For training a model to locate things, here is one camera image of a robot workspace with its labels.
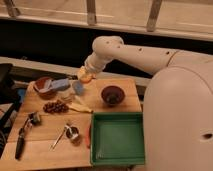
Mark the small metal measuring cup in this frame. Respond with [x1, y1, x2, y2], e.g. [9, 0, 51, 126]
[50, 124, 81, 149]

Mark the orange carrot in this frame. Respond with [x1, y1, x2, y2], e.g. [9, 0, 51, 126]
[85, 125, 91, 148]

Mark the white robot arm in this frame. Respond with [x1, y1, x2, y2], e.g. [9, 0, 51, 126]
[77, 36, 177, 83]

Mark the pale crumpled cloth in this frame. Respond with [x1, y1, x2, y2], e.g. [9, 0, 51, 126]
[58, 88, 75, 102]

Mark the bunch of dark grapes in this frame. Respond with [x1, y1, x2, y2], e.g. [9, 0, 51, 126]
[43, 100, 69, 114]

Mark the brown red bowl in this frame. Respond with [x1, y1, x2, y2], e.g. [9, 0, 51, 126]
[33, 77, 56, 99]

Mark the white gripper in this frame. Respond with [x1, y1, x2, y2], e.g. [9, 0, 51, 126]
[77, 53, 109, 80]

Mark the dark maroon bowl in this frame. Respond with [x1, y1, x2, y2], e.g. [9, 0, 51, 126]
[101, 86, 125, 106]

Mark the black chair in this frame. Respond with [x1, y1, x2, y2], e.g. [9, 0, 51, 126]
[0, 63, 20, 157]

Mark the yellow banana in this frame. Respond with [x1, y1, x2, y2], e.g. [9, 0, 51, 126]
[68, 95, 93, 113]

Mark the green plastic tray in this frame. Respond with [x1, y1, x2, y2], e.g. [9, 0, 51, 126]
[90, 112, 145, 166]

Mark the orange apple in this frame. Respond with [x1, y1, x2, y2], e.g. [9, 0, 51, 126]
[80, 73, 95, 83]

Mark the blue plastic cup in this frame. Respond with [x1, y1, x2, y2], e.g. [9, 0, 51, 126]
[72, 81, 84, 95]

